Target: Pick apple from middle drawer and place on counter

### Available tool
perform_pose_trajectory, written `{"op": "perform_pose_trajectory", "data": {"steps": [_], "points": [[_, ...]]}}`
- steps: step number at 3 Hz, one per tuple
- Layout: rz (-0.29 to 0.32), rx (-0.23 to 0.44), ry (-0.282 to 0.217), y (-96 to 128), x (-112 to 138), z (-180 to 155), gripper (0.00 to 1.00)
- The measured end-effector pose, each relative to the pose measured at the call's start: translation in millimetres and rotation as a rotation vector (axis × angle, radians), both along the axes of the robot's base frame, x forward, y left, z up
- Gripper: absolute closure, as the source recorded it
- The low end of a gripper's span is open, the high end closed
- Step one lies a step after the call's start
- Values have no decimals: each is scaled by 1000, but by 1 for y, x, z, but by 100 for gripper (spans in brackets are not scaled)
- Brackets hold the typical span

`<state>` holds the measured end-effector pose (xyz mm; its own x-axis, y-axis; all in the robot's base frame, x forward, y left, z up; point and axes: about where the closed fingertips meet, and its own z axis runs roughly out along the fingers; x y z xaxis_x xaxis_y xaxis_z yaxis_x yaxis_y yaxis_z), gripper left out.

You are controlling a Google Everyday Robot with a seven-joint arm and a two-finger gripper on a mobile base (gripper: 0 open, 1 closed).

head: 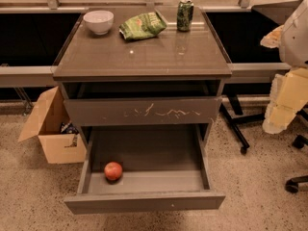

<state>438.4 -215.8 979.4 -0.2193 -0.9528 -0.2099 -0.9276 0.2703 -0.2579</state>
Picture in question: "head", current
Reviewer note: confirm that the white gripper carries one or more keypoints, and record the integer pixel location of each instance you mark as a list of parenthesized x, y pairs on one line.
[(295, 40)]

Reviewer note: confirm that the red apple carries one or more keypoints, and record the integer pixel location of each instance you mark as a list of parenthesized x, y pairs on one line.
[(113, 171)]

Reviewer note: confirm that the scratched grey top drawer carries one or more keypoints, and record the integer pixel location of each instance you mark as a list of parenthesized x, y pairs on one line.
[(142, 111)]

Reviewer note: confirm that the open grey middle drawer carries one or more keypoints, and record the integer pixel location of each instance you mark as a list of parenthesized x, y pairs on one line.
[(164, 168)]

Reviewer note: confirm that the grey drawer cabinet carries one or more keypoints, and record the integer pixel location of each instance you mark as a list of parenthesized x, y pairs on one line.
[(171, 65)]

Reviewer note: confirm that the black folding table stand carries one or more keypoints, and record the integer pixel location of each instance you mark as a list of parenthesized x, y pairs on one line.
[(240, 118)]

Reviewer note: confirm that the green soda can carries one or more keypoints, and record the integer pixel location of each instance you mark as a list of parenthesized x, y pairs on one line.
[(185, 15)]

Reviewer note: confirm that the green chip bag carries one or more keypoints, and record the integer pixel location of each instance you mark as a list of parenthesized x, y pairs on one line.
[(142, 26)]

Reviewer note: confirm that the white ceramic bowl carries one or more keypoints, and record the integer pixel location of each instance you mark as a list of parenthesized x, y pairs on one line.
[(99, 22)]

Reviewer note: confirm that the items inside cardboard box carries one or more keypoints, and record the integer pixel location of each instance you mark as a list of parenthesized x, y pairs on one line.
[(69, 128)]

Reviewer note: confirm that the open cardboard box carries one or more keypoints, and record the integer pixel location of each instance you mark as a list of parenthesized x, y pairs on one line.
[(45, 122)]

